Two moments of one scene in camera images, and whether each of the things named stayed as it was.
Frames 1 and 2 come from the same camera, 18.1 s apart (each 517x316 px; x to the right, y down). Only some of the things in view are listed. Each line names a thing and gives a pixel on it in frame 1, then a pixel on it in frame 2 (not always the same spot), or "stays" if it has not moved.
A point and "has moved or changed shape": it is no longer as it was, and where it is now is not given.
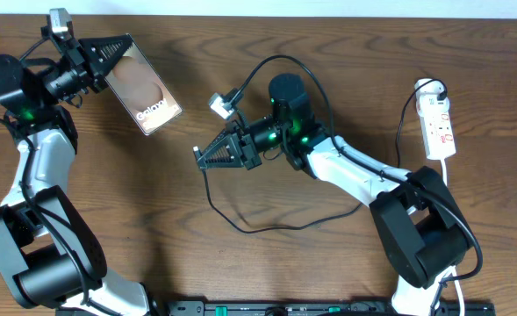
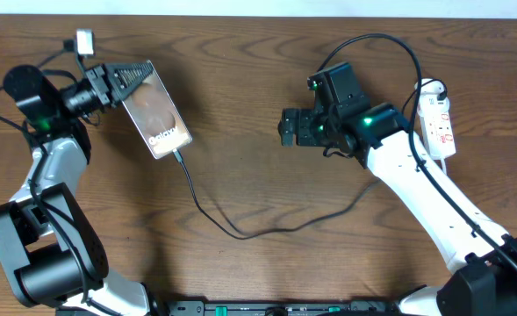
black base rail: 320,308 stays
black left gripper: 89,50 -> 102,90
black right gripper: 247,155 -> 286,126
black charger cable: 298,227 -> 307,226
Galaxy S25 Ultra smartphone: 142,91 has moved or changed shape
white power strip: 433,104 stays
